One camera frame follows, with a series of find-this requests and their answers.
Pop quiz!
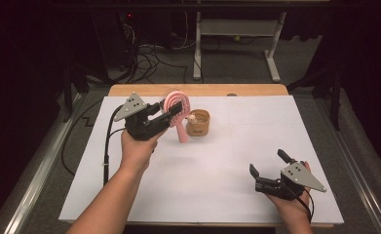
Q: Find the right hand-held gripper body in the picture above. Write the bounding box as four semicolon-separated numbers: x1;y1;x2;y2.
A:
254;161;327;201

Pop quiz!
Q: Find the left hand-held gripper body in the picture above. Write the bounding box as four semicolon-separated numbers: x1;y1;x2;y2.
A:
113;92;167;141

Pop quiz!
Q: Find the pink vented hairbrush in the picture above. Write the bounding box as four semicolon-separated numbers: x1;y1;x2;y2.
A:
162;90;193;144

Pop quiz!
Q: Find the small wooden cup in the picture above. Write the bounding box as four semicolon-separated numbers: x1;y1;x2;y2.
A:
185;108;210;137

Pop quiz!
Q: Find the person's left hand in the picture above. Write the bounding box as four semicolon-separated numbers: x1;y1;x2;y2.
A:
120;128;162;174

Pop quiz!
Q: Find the person's right hand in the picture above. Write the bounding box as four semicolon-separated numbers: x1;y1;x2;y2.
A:
266;161;313;224

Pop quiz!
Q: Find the white table cover sheet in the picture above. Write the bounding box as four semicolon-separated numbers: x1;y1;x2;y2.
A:
58;95;345;225

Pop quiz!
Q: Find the black metal stand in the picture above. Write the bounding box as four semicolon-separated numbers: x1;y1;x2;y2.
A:
286;64;343;131
62;61;90;123

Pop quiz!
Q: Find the black computer tower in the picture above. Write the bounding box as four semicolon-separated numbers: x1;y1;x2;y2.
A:
92;9;137;71

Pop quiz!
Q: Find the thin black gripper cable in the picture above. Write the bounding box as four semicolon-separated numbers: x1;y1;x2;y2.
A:
286;183;316;224

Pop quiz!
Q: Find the thick black gripper cable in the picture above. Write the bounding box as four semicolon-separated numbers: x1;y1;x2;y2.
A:
102;104;128;187

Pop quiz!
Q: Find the tangle of black floor cables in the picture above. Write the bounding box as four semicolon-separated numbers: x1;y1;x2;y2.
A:
126;42;199;84

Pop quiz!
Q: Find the aluminium floor rail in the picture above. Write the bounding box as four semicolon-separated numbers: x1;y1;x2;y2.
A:
2;94;82;234
314;97;381;234

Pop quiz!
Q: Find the white metal stand frame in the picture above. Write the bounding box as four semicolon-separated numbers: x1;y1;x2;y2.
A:
192;11;288;84

